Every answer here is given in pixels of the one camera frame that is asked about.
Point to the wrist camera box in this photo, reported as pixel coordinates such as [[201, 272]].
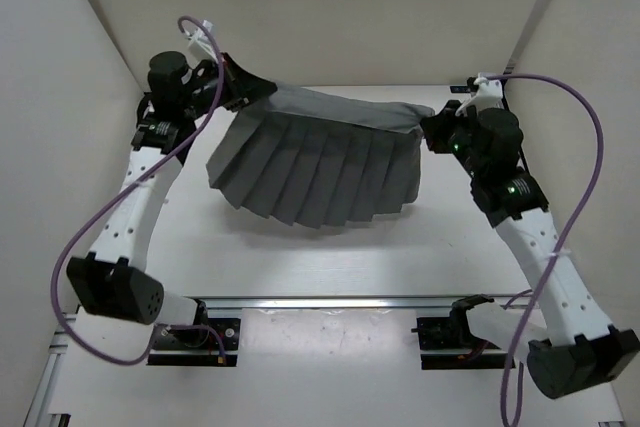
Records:
[[199, 45], [486, 91]]

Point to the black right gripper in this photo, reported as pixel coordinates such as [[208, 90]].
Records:
[[439, 126]]

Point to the blue label right corner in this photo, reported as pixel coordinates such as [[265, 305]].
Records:
[[461, 89]]

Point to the grey pleated skirt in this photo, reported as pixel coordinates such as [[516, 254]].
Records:
[[316, 159]]

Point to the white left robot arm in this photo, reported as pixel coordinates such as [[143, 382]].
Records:
[[110, 281]]

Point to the aluminium frame rail right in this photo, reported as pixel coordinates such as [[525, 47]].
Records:
[[546, 265]]

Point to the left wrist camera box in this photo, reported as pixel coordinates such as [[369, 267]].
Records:
[[199, 45]]

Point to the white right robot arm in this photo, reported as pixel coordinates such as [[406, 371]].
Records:
[[578, 347]]

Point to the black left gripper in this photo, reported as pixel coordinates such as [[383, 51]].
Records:
[[240, 86]]

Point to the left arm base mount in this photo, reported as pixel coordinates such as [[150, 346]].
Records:
[[216, 347]]

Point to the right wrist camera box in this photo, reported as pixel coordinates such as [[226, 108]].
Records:
[[486, 91]]

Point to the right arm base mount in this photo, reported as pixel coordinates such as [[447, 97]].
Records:
[[446, 342]]

